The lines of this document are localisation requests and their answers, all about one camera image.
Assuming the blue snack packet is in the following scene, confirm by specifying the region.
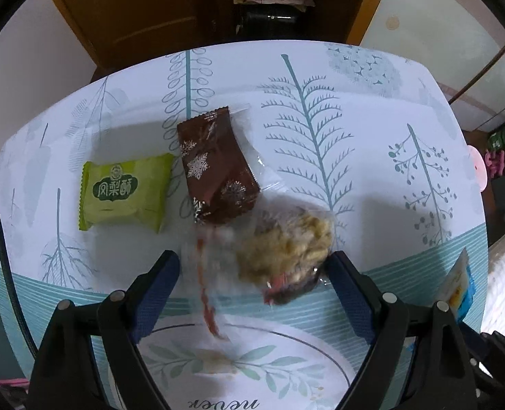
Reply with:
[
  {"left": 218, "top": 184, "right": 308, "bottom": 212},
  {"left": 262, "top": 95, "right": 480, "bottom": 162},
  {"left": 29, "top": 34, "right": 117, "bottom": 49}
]
[{"left": 438, "top": 248, "right": 476, "bottom": 323}]

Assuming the wooden shelf unit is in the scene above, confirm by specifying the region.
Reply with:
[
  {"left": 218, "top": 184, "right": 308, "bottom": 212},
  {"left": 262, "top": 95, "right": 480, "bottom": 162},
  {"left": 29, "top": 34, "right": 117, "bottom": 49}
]
[{"left": 210, "top": 0, "right": 396, "bottom": 47}]

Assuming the pink toy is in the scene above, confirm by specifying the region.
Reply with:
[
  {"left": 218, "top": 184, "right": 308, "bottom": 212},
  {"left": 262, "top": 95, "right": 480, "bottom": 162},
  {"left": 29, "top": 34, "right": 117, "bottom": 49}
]
[{"left": 485, "top": 149, "right": 505, "bottom": 178}]

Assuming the brown wooden door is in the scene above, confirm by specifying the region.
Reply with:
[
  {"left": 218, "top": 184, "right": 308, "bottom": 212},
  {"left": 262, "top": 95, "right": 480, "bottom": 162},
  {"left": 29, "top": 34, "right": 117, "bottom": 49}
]
[{"left": 43, "top": 0, "right": 219, "bottom": 82}]

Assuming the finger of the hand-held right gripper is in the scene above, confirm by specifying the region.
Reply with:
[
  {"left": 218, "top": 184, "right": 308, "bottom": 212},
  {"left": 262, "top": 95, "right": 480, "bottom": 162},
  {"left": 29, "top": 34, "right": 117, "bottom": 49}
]
[{"left": 464, "top": 329, "right": 505, "bottom": 410}]

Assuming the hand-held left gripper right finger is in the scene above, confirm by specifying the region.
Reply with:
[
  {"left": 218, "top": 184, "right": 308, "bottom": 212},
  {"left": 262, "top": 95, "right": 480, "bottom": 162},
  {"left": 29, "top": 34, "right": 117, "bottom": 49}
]
[{"left": 323, "top": 250, "right": 479, "bottom": 410}]

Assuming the brown snowflake snack packet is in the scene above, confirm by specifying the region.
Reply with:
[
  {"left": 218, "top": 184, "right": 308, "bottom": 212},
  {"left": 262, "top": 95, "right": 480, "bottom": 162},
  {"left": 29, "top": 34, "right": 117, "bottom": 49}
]
[{"left": 176, "top": 106, "right": 262, "bottom": 226}]

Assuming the dark bag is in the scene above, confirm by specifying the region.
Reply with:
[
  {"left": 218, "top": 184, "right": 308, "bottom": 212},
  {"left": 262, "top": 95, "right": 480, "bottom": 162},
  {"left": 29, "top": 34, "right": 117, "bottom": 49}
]
[{"left": 235, "top": 4, "right": 305, "bottom": 36}]

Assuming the pink plastic stool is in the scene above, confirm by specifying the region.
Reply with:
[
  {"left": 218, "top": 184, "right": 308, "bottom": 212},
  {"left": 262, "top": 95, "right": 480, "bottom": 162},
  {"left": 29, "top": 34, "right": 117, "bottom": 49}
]
[{"left": 468, "top": 145, "right": 489, "bottom": 193}]

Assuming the clear packet of yellow crisps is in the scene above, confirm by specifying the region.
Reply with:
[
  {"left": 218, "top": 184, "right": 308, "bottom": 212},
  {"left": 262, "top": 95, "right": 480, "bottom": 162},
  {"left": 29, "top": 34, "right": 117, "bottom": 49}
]
[{"left": 188, "top": 107, "right": 336, "bottom": 342}]

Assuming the green snack packet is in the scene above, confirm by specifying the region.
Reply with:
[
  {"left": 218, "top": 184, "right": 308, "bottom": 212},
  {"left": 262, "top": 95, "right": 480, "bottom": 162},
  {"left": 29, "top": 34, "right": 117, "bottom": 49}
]
[{"left": 78, "top": 152, "right": 174, "bottom": 235}]

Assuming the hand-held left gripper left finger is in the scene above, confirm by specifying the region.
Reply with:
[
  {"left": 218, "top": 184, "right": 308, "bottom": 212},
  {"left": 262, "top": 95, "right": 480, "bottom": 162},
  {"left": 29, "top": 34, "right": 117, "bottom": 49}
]
[{"left": 28, "top": 250, "right": 180, "bottom": 410}]

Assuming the black cable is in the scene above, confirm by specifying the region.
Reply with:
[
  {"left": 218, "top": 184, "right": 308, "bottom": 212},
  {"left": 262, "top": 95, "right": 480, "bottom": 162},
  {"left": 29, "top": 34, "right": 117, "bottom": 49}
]
[{"left": 0, "top": 175, "right": 39, "bottom": 359}]

